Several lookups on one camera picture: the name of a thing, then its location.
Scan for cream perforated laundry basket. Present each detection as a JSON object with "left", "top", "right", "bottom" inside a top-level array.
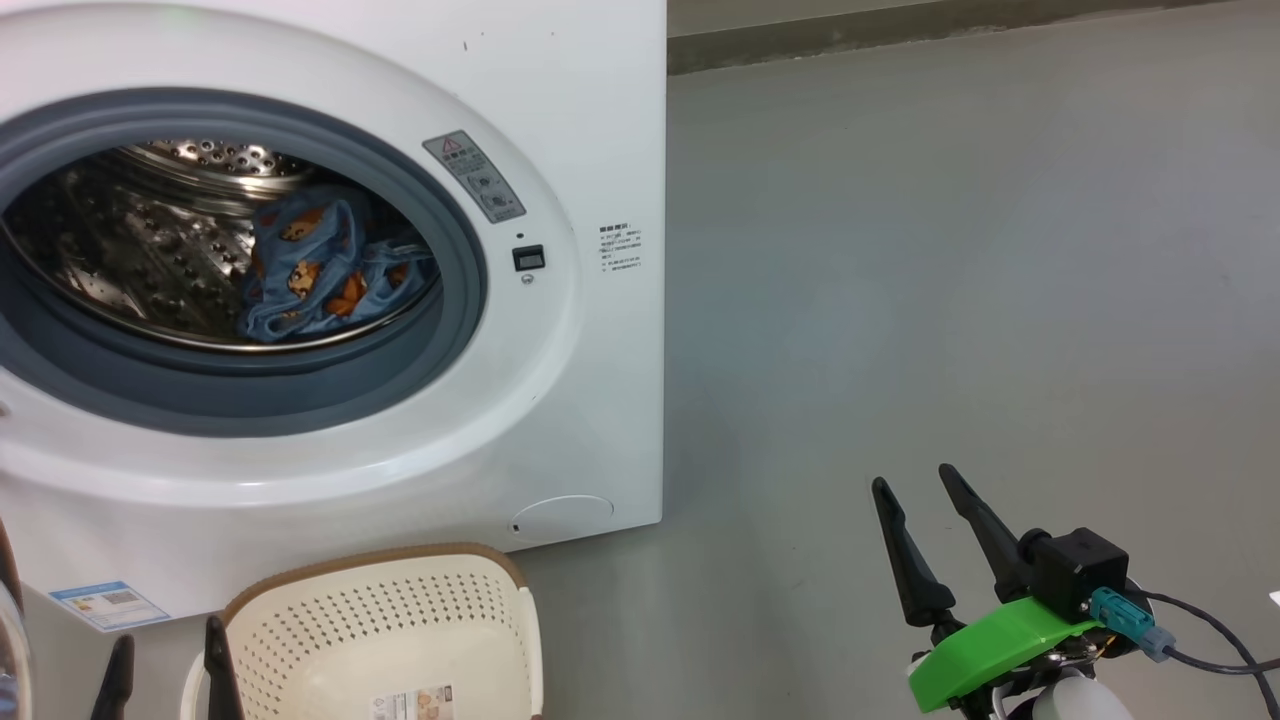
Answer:
[{"left": 180, "top": 543, "right": 546, "bottom": 720}]

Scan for thin black cable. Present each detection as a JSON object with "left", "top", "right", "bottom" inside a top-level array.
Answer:
[
  {"left": 1165, "top": 648, "right": 1280, "bottom": 677},
  {"left": 1128, "top": 588, "right": 1280, "bottom": 720}
]

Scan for blue cartoon print garment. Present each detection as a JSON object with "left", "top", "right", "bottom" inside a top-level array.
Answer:
[{"left": 238, "top": 188, "right": 439, "bottom": 344}]

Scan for grey warning sticker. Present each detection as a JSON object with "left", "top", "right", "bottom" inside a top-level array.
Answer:
[{"left": 422, "top": 130, "right": 527, "bottom": 224}]

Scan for paper basket label sticker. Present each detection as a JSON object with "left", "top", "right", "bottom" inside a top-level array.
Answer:
[{"left": 370, "top": 684, "right": 456, "bottom": 720}]

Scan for blue energy label sticker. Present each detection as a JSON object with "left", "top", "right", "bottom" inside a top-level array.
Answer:
[{"left": 50, "top": 580, "right": 171, "bottom": 633}]

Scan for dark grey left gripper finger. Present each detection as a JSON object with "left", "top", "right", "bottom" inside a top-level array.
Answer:
[
  {"left": 203, "top": 615, "right": 246, "bottom": 720},
  {"left": 90, "top": 633, "right": 136, "bottom": 720}
]

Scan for white front-load washing machine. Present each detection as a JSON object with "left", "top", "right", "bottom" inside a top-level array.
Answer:
[{"left": 0, "top": 0, "right": 668, "bottom": 636}]

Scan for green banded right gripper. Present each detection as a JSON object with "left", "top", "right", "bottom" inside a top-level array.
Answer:
[{"left": 872, "top": 463, "right": 1141, "bottom": 720}]

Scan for round white filter cover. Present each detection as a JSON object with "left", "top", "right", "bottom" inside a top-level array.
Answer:
[{"left": 510, "top": 494, "right": 615, "bottom": 546}]

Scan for teal cable connector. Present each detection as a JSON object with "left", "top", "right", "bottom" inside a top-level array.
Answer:
[{"left": 1090, "top": 587, "right": 1178, "bottom": 663}]

